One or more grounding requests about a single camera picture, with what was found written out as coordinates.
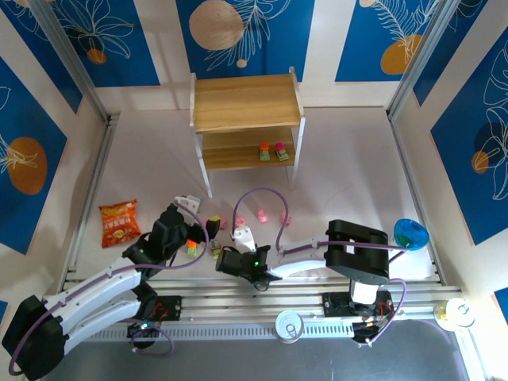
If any orange snack bag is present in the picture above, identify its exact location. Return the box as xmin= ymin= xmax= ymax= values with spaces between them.
xmin=98 ymin=198 xmax=143 ymax=249

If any silver tin can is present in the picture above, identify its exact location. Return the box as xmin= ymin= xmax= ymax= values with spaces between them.
xmin=275 ymin=310 xmax=306 ymax=343

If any blue translucent bowl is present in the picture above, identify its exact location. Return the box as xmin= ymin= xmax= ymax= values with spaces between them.
xmin=394 ymin=217 xmax=430 ymax=252

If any white yellow drink can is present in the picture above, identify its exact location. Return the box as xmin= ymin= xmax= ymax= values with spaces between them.
xmin=434 ymin=298 xmax=475 ymax=333

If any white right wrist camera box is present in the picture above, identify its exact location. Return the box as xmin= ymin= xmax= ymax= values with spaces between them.
xmin=231 ymin=225 xmax=256 ymax=253

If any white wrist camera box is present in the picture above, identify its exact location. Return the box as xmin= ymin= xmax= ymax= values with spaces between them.
xmin=174 ymin=194 xmax=202 ymax=214
xmin=231 ymin=225 xmax=256 ymax=253

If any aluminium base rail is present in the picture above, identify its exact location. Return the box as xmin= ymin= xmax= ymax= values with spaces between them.
xmin=59 ymin=276 xmax=466 ymax=343

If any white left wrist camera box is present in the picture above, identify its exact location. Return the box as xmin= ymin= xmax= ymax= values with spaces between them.
xmin=174 ymin=194 xmax=202 ymax=214

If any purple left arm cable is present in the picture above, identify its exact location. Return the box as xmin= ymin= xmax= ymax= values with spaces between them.
xmin=8 ymin=200 xmax=210 ymax=376

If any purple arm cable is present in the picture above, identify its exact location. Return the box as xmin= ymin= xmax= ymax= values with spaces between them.
xmin=8 ymin=200 xmax=210 ymax=376
xmin=233 ymin=187 xmax=410 ymax=256

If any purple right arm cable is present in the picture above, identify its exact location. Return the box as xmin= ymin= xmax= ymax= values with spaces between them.
xmin=233 ymin=187 xmax=410 ymax=256

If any aluminium side rail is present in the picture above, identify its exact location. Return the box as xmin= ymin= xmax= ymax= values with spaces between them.
xmin=58 ymin=113 xmax=120 ymax=282
xmin=387 ymin=110 xmax=444 ymax=285

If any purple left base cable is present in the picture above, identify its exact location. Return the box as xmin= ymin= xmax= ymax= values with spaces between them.
xmin=129 ymin=328 xmax=176 ymax=357

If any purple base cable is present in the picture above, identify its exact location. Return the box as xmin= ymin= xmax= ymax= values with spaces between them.
xmin=129 ymin=328 xmax=176 ymax=357
xmin=356 ymin=277 xmax=408 ymax=348

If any wooden shelf with white frame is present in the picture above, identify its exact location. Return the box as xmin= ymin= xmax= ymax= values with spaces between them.
xmin=189 ymin=66 xmax=307 ymax=198

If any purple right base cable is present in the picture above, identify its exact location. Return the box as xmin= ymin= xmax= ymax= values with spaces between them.
xmin=356 ymin=277 xmax=408 ymax=348

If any aluminium frame post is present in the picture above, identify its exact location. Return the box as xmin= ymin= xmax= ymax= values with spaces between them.
xmin=387 ymin=0 xmax=458 ymax=117
xmin=28 ymin=0 xmax=111 ymax=121

